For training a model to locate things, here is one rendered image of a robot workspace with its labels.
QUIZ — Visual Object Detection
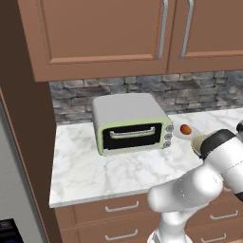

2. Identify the silver drawer handle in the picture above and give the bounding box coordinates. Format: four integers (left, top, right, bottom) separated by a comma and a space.
104, 229, 140, 242
104, 200, 140, 214
209, 210, 239, 221
200, 233, 228, 243

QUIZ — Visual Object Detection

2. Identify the brown drawer front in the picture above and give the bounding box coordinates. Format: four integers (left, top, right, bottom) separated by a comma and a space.
198, 194, 243, 230
75, 214, 163, 243
184, 217, 243, 243
71, 193, 160, 226

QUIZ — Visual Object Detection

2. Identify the small white plate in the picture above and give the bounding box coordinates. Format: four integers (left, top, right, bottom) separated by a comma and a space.
173, 123, 202, 141

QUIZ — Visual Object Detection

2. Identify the green and grey toaster oven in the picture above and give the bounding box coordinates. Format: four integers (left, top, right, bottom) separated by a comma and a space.
91, 92, 175, 157

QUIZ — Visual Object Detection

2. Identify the black glass toaster oven door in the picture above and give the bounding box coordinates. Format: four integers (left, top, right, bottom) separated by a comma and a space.
100, 122, 164, 153

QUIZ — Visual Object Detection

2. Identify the tall brown cabinet panel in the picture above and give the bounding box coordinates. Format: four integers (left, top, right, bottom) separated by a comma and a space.
0, 0, 64, 243

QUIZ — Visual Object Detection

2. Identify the silver cupboard door handle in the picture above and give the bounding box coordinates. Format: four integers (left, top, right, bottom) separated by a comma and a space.
157, 0, 169, 61
178, 0, 195, 60

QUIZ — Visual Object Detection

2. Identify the pale yellow bowl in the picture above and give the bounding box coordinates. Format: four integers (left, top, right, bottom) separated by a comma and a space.
190, 134, 212, 159

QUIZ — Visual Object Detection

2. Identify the orange-red round food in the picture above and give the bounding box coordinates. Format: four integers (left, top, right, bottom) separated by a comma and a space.
179, 123, 193, 136

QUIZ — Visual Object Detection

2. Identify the wide brown wall cupboard door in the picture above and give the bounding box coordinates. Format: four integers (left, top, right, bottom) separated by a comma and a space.
16, 0, 169, 83

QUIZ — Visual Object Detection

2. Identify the silver toaster oven door handle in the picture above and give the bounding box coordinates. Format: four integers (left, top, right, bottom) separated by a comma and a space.
108, 126, 157, 140

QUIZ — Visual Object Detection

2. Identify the grey fridge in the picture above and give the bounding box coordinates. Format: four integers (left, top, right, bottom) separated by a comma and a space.
0, 96, 46, 243

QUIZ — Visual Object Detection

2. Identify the black appliance panel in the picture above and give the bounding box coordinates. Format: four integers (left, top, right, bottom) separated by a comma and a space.
0, 217, 25, 243

